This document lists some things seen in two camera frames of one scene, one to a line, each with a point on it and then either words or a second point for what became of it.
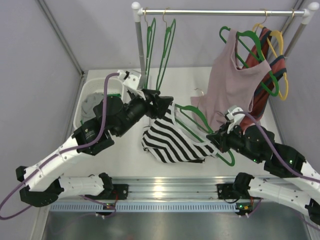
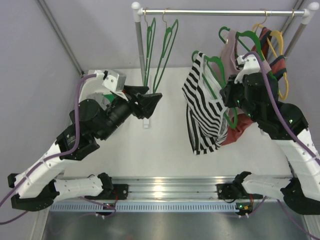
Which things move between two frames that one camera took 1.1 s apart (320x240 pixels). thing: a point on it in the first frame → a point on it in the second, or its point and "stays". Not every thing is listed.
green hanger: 148,45 stays
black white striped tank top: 164,141 → 207,112
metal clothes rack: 309,10 stays
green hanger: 194,121 → 232,118
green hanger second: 169,36 stays
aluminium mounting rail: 173,188 stays
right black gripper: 220,137 → 226,92
